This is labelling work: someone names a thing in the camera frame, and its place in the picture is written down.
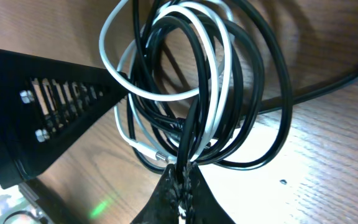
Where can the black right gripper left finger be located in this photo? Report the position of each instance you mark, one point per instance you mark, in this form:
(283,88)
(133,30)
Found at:
(162,206)

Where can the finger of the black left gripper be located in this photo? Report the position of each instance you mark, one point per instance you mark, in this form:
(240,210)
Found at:
(45,106)

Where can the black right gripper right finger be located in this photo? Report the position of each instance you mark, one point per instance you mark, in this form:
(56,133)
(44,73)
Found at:
(201,205)

